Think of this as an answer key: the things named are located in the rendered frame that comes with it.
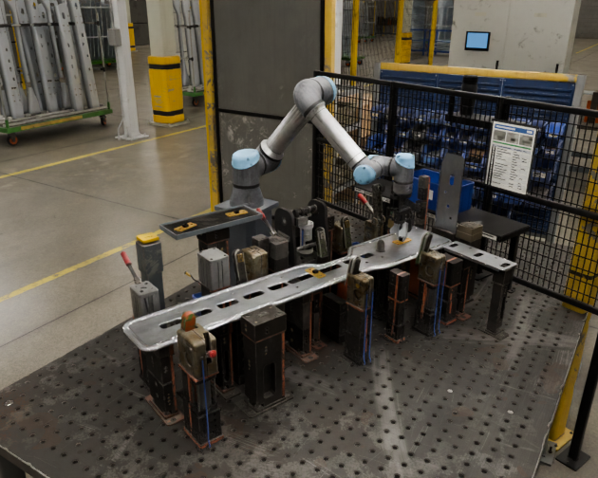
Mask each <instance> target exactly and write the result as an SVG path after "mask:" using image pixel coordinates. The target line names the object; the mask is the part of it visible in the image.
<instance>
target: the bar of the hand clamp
mask: <svg viewBox="0 0 598 478"><path fill-rule="evenodd" d="M371 188H372V197H373V214H374V217H375V218H377V219H378V225H379V223H380V224H383V198H382V192H384V190H385V186H384V185H382V184H380V183H377V184H373V185H372V187H371ZM379 217H380V218H381V221H380V222H379Z"/></svg>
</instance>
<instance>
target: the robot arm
mask: <svg viewBox="0 0 598 478"><path fill-rule="evenodd" d="M336 93H337V92H336V86H335V84H334V82H333V80H332V79H330V78H329V77H326V76H317V77H315V78H310V79H304V80H302V81H301V82H299V83H298V84H296V86H295V88H294V91H293V99H294V103H295V105H294V106H293V107H292V108H291V110H290V111H289V113H288V114H287V115H286V117H285V118H284V119H283V120H282V122H281V123H280V124H279V126H278V127H277V128H276V129H275V131H274V132H273V133H272V135H271V136H270V137H269V139H264V140H263V141H262V142H261V143H260V144H259V146H258V147H257V148H256V149H255V150H254V149H244V150H239V151H237V152H235V153H234V154H233V157H232V166H233V190H232V194H231V197H230V206H231V207H235V206H239V205H245V206H247V207H250V208H252V209H257V208H260V207H262V206H263V205H264V197H263V195H262V193H261V190H260V180H259V176H262V175H265V174H267V173H271V172H273V171H275V170H276V169H277V168H278V167H279V166H280V164H281V161H282V158H283V156H284V154H283V152H284V151H285V149H286V148H287V147H288V146H289V145H290V143H291V142H292V141H293V139H294V138H295V137H296V136H297V134H298V133H299V132H300V131H301V130H302V128H303V127H304V126H305V125H306V123H307V122H308V121H309V120H311V122H312V123H313V124H314V125H315V126H316V128H317V129H318V130H319V131H320V132H321V133H322V135H323V136H324V137H325V138H326V139H327V141H328V142H329V143H330V144H331V145H332V147H333V148H334V149H335V150H336V151H337V153H338V154H339V155H340V156H341V157H342V158H343V160H344V161H345V162H346V163H347V165H348V166H349V167H350V168H351V169H352V170H353V172H354V173H353V176H354V179H355V181H356V182H357V183H359V184H361V185H366V184H369V183H371V182H373V181H374V180H375V179H377V178H379V177H380V176H382V175H386V176H394V185H393V192H394V193H393V194H390V206H389V207H387V208H386V215H385V220H386V219H389V218H390V220H392V221H394V226H393V227H392V228H391V229H390V233H396V235H397V238H398V240H400V238H401V237H402V241H403V242H404V241H405V239H406V238H407V236H408V235H409V233H410V231H411V229H412V227H413V224H414V219H413V217H414V215H413V212H412V211H414V212H419V211H420V208H421V207H420V206H419V205H418V204H417V203H414V202H412V201H411V200H409V199H407V198H409V197H411V195H412V189H413V178H414V168H415V157H414V156H413V155H412V154H408V153H399V154H396V157H389V156H379V155H369V156H366V155H365V154H364V152H363V151H362V150H361V149H360V147H359V146H358V145H357V144H356V143H355V142H354V140H353V139H352V138H351V137H350V136H349V134H348V133H347V132H346V131H345V130H344V128H343V127H342V126H341V125H340V124H339V122H338V121H337V120H336V119H335V118H334V117H333V116H332V115H331V114H330V113H329V112H328V110H327V109H326V108H325V106H326V105H327V104H331V103H332V102H333V101H334V100H335V97H336ZM387 211H389V215H388V216H387ZM405 221H406V222H405Z"/></svg>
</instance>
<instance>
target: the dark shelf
mask: <svg viewBox="0 0 598 478"><path fill-rule="evenodd" d="M377 183H380V184H382V185H384V186H385V190H384V192H382V198H383V202H386V203H389V204H390V194H391V186H392V185H394V182H392V181H389V180H385V179H382V178H380V179H376V180H374V181H373V182H371V183H369V184H366V185H361V184H357V185H353V189H352V191H354V192H357V193H361V194H364V195H367V196H370V197H372V188H371V187H372V185H373V184H377ZM427 217H429V218H432V219H434V220H435V217H436V211H433V210H430V209H427ZM466 221H472V222H475V223H478V224H480V225H482V226H483V228H482V237H485V238H488V239H490V240H493V241H496V242H498V243H501V242H504V241H506V240H509V239H511V238H513V237H516V236H517V235H520V234H522V233H525V232H527V231H530V225H527V224H524V223H521V222H518V221H514V220H512V219H509V218H506V217H503V216H500V215H496V214H493V213H490V212H487V211H483V210H479V209H476V208H473V207H471V209H470V210H467V211H463V212H460V213H459V214H458V224H460V223H463V222H466Z"/></svg>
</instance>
